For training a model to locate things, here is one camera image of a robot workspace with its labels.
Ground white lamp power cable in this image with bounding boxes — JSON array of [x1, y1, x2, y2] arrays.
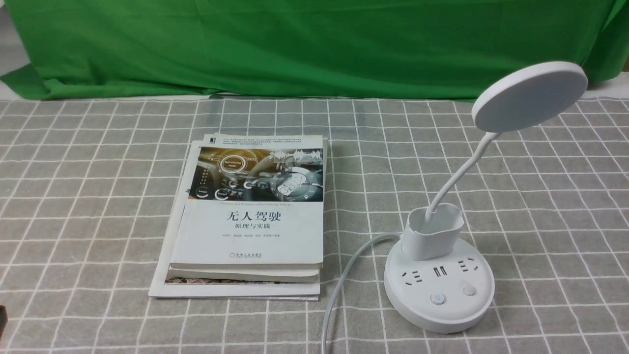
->
[[322, 233, 402, 354]]

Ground white magazine under books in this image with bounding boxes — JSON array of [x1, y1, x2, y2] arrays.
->
[[148, 134, 328, 301]]

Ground white autonomous driving book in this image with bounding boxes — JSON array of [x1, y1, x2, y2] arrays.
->
[[170, 134, 328, 269]]

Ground green backdrop cloth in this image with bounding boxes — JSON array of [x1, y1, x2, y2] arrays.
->
[[1, 0, 628, 100]]

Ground grey checked tablecloth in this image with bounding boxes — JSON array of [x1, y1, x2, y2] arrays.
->
[[0, 98, 629, 354]]

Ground white desk lamp with sockets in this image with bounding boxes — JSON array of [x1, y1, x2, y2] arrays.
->
[[383, 61, 588, 334]]

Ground dark object at left edge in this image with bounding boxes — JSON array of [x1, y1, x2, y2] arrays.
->
[[0, 305, 8, 338]]

